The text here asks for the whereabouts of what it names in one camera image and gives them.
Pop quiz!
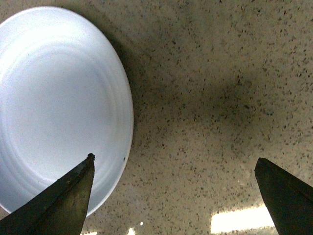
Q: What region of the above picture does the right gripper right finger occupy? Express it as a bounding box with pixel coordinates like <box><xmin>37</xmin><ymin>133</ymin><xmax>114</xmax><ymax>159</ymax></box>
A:
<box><xmin>254</xmin><ymin>158</ymin><xmax>313</xmax><ymax>235</ymax></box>

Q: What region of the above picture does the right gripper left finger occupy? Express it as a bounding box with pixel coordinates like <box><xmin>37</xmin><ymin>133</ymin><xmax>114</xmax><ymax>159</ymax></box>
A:
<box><xmin>0</xmin><ymin>153</ymin><xmax>95</xmax><ymax>235</ymax></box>

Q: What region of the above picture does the blue plate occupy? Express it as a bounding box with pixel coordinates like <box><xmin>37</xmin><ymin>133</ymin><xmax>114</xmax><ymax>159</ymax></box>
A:
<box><xmin>0</xmin><ymin>6</ymin><xmax>134</xmax><ymax>214</ymax></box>

